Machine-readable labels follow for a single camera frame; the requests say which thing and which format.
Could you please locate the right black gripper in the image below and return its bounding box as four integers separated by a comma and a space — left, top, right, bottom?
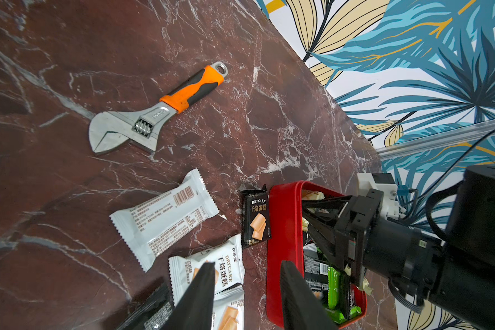
301, 193, 441, 297

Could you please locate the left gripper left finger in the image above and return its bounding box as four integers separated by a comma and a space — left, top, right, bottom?
162, 263, 215, 330

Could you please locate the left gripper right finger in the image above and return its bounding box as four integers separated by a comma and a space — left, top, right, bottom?
280, 261, 338, 329

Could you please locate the black cookie packet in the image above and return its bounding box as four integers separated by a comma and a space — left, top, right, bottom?
116, 283, 173, 330

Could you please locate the red storage box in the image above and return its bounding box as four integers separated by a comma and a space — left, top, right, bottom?
266, 181, 375, 327

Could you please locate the white drycake cookie packet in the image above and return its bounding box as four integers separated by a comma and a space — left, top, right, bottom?
169, 234, 246, 305

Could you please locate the small black drycake packet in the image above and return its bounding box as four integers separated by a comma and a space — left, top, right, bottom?
240, 185, 271, 249

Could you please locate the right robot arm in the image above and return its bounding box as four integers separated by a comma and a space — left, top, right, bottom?
302, 165, 495, 329

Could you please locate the green snack packet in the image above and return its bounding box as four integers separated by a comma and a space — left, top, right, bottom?
324, 267, 362, 325

